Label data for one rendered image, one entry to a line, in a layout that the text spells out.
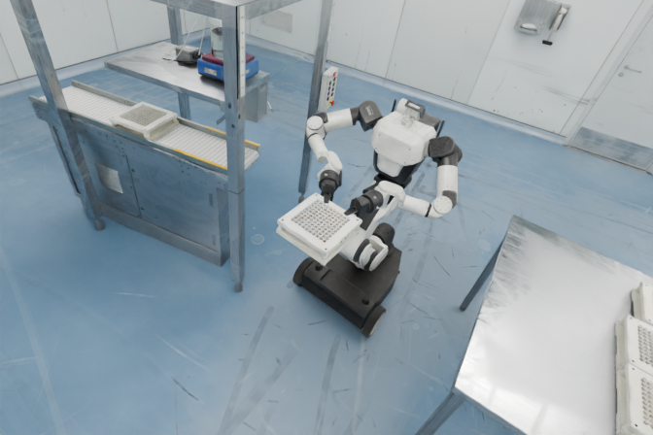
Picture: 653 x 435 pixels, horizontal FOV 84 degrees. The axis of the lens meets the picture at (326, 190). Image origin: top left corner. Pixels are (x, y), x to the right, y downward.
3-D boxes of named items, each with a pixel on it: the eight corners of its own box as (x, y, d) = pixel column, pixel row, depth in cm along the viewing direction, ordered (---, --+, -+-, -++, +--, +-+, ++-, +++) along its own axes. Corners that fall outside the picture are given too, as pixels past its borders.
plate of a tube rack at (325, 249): (326, 257, 132) (326, 253, 131) (276, 223, 142) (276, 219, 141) (361, 223, 149) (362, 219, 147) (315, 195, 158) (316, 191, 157)
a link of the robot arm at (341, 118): (304, 112, 184) (348, 102, 183) (309, 126, 195) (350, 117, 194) (307, 129, 178) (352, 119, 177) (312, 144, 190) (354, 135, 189)
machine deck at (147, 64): (268, 81, 179) (268, 73, 177) (224, 110, 151) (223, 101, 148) (164, 49, 192) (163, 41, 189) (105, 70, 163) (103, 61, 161)
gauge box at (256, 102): (267, 115, 191) (268, 79, 179) (257, 123, 183) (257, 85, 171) (230, 103, 196) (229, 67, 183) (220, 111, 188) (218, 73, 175)
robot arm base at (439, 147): (432, 166, 180) (438, 145, 181) (459, 170, 172) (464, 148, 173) (423, 156, 168) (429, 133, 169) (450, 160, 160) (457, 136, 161)
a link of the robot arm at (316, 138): (314, 151, 174) (299, 123, 183) (317, 163, 183) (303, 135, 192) (333, 143, 174) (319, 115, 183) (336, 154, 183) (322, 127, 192)
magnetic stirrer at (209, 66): (260, 73, 175) (260, 54, 169) (235, 87, 159) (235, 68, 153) (224, 62, 179) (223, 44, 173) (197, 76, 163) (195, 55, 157)
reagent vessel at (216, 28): (252, 55, 167) (253, 11, 155) (233, 64, 155) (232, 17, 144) (223, 47, 170) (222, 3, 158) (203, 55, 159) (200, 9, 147)
